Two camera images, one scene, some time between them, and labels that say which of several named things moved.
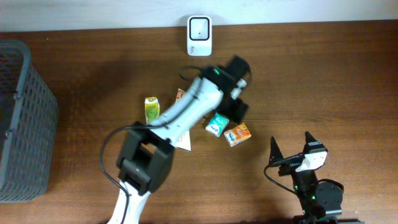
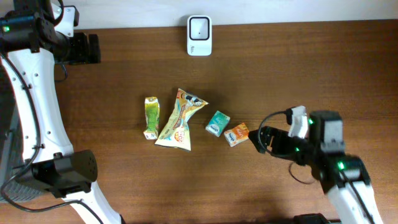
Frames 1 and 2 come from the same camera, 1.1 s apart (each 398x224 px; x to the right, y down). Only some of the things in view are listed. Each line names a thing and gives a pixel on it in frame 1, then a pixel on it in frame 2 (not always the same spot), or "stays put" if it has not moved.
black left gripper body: (237, 112) to (76, 50)
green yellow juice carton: (152, 108) stays put
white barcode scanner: (199, 35) stays put
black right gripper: (275, 154) to (280, 136)
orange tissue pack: (237, 135) stays put
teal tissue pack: (217, 124) stays put
